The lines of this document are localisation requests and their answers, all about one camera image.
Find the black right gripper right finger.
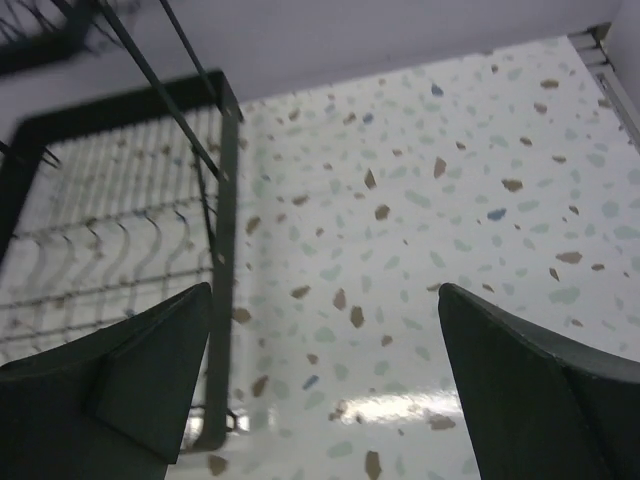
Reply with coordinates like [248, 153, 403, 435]
[438, 283, 639, 479]

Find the aluminium corner rail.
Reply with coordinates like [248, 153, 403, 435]
[568, 22, 639, 151]

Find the black wire dish rack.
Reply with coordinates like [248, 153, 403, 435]
[1, 1, 243, 452]

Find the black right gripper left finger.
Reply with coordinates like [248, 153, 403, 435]
[1, 283, 212, 479]

